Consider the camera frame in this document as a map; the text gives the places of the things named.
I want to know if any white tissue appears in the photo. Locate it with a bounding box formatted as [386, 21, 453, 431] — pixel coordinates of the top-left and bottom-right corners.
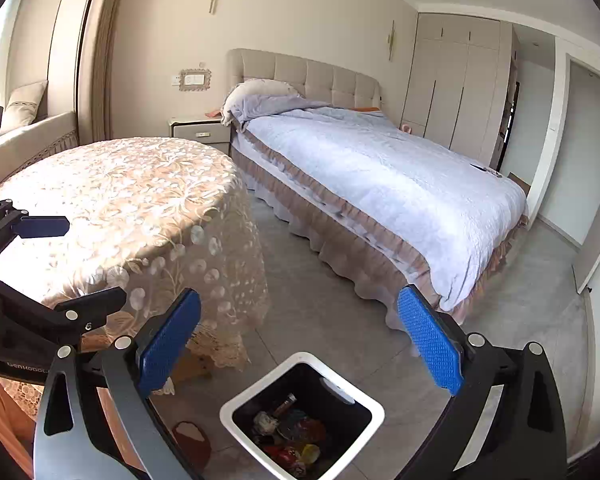
[252, 410, 280, 436]

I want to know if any white trash bin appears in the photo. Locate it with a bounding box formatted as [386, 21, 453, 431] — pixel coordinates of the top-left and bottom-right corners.
[219, 351, 386, 480]

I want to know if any beige wardrobe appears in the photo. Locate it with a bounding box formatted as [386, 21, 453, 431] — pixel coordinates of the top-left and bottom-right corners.
[401, 12, 518, 171]

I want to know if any beige padded headboard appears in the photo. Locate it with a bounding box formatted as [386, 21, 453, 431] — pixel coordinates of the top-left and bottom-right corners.
[226, 48, 383, 111]

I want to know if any round table with floral cloth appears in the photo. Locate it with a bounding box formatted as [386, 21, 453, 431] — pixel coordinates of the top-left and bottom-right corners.
[0, 137, 271, 411]

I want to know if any lilac blanket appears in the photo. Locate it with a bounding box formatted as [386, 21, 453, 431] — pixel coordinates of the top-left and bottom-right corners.
[222, 97, 528, 313]

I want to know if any grey bed pillow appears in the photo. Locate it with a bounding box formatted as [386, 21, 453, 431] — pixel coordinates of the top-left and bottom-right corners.
[221, 79, 306, 126]

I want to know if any grey nightstand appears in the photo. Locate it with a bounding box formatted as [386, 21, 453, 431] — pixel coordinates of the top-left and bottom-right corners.
[167, 116, 232, 156]

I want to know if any cardboard box under table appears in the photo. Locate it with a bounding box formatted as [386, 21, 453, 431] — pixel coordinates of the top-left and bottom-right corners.
[170, 342, 216, 386]

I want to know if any framed wall switch plate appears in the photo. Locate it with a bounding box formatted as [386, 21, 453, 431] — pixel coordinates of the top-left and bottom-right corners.
[179, 67, 215, 92]

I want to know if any white door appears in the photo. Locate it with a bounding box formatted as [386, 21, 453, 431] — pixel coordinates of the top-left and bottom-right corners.
[571, 57, 600, 296]

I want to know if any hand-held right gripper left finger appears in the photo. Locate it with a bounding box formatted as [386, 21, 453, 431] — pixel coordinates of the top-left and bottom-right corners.
[32, 287, 203, 480]

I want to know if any wooden table base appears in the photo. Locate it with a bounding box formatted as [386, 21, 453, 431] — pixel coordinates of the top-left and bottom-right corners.
[0, 370, 46, 480]

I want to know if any beige throw pillow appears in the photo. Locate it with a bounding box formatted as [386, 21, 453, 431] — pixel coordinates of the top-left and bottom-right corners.
[0, 80, 49, 136]

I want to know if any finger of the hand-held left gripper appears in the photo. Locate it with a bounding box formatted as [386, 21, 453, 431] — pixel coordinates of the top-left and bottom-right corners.
[0, 280, 127, 356]
[0, 200, 71, 283]

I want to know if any bed with ruffled skirt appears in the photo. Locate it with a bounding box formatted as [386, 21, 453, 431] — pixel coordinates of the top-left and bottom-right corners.
[221, 48, 531, 333]

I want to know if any brown slipper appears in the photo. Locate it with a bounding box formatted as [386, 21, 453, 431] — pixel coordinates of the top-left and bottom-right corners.
[172, 420, 213, 468]

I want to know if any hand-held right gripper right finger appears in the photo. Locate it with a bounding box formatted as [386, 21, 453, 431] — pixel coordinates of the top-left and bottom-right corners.
[397, 284, 568, 480]

